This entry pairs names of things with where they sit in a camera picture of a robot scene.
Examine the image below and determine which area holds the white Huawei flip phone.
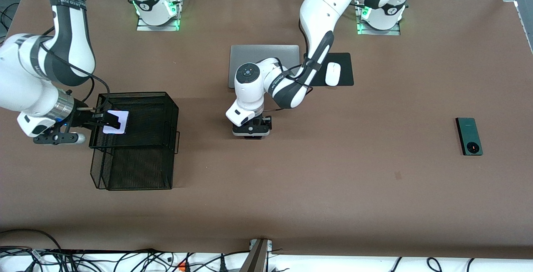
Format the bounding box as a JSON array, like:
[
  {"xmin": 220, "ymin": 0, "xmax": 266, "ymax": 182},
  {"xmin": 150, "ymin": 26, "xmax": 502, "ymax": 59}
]
[{"xmin": 102, "ymin": 110, "xmax": 130, "ymax": 135}]

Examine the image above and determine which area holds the green Huawei phone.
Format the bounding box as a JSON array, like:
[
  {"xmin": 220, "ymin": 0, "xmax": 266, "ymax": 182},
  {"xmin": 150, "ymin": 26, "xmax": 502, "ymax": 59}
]
[{"xmin": 456, "ymin": 117, "xmax": 484, "ymax": 157}]

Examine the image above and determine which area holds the silver Apple laptop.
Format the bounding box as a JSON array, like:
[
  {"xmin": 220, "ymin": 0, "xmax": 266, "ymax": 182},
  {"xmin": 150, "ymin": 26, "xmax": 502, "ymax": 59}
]
[{"xmin": 229, "ymin": 45, "xmax": 300, "ymax": 89}]

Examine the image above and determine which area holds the white computer mouse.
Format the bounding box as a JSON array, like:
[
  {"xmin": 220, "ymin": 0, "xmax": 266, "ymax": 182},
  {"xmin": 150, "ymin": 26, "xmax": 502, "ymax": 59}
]
[{"xmin": 325, "ymin": 62, "xmax": 341, "ymax": 87}]

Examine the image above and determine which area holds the black mouse pad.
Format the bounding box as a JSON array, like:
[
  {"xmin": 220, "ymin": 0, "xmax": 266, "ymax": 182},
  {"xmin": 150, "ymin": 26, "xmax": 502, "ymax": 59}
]
[{"xmin": 310, "ymin": 52, "xmax": 355, "ymax": 87}]

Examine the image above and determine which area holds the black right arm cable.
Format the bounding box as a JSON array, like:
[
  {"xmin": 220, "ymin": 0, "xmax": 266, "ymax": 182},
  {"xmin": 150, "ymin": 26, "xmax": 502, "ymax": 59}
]
[{"xmin": 40, "ymin": 41, "xmax": 112, "ymax": 110}]

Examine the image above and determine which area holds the black wire mesh basket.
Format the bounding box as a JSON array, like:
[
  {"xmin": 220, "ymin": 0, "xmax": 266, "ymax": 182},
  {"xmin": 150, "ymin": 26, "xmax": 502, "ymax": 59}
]
[{"xmin": 90, "ymin": 92, "xmax": 181, "ymax": 191}]

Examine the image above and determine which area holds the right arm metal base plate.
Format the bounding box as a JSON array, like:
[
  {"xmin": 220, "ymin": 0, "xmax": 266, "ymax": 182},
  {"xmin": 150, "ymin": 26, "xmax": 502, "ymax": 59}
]
[{"xmin": 137, "ymin": 14, "xmax": 180, "ymax": 32}]

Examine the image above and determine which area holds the aluminium profile post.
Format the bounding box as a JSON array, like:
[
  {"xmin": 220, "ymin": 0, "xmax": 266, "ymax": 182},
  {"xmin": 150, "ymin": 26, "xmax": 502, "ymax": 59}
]
[{"xmin": 239, "ymin": 239, "xmax": 274, "ymax": 272}]

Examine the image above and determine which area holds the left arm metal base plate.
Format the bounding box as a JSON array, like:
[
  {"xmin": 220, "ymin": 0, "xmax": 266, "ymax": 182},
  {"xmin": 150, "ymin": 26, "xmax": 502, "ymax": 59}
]
[{"xmin": 357, "ymin": 16, "xmax": 401, "ymax": 36}]

